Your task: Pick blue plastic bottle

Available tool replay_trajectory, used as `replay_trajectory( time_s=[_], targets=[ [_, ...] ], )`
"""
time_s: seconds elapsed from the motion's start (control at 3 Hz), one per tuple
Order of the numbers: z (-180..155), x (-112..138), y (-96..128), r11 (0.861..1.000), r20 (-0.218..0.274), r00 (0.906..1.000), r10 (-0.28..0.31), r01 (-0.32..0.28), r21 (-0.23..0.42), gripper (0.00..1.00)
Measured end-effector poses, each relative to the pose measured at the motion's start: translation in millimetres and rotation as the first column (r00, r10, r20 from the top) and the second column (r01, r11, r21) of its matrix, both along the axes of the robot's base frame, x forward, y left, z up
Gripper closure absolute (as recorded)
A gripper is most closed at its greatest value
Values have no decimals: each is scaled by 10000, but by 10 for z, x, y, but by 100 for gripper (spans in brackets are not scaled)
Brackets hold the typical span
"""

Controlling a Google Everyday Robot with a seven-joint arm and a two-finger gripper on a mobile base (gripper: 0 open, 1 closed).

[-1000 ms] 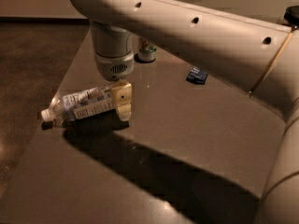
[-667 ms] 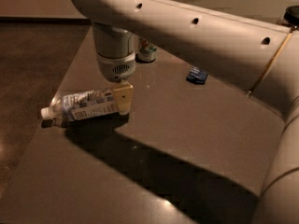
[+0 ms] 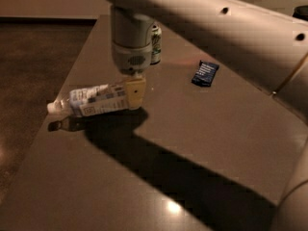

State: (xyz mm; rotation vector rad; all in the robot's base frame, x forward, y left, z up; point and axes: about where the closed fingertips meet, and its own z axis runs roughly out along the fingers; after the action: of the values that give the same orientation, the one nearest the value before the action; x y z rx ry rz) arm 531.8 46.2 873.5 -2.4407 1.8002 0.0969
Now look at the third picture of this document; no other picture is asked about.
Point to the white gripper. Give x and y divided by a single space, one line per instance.
131 61

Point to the blue label plastic bottle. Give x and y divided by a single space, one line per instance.
91 101

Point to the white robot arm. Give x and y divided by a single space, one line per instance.
269 50

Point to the white green soda can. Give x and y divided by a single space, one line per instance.
156 38

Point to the dark blue snack packet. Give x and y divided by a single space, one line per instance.
205 75

